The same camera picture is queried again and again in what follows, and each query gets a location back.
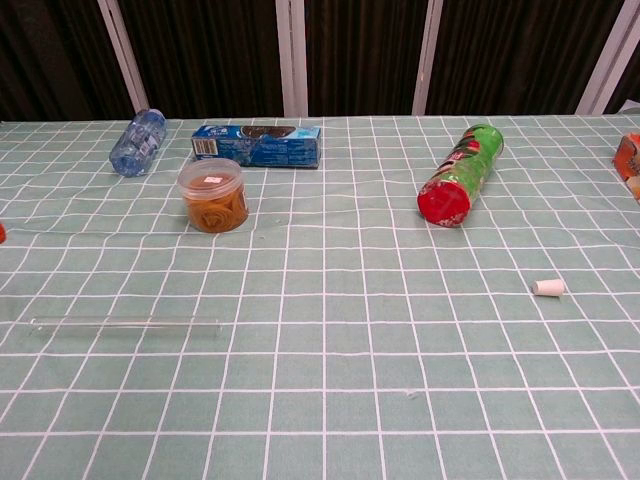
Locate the clear plastic water bottle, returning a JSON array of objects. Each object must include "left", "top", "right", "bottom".
[{"left": 108, "top": 108, "right": 168, "bottom": 179}]

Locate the dark pleated curtain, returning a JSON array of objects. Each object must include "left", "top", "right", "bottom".
[{"left": 0, "top": 0, "right": 640, "bottom": 122}]

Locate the small white cap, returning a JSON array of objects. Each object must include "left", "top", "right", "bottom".
[{"left": 531, "top": 278, "right": 566, "bottom": 297}]

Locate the blue cookie box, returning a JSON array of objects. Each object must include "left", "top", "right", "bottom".
[{"left": 191, "top": 124, "right": 323, "bottom": 170}]

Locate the clear glass test tube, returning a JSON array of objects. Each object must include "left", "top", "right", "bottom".
[{"left": 29, "top": 315, "right": 224, "bottom": 341}]

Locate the orange carton box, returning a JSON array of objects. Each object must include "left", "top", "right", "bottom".
[{"left": 612, "top": 132, "right": 640, "bottom": 201}]

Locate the green chips can red lid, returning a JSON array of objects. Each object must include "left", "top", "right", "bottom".
[{"left": 416, "top": 123, "right": 505, "bottom": 230}]

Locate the clear jar with brown snacks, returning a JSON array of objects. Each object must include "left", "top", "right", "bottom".
[{"left": 177, "top": 158, "right": 250, "bottom": 234}]

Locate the green white checkered tablecloth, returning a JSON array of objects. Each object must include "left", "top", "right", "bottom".
[{"left": 0, "top": 115, "right": 640, "bottom": 480}]

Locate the white frame post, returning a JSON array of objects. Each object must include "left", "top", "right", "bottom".
[
  {"left": 275, "top": 0, "right": 310, "bottom": 119},
  {"left": 412, "top": 0, "right": 445, "bottom": 117},
  {"left": 574, "top": 0, "right": 640, "bottom": 115},
  {"left": 97, "top": 0, "right": 150, "bottom": 119}
]

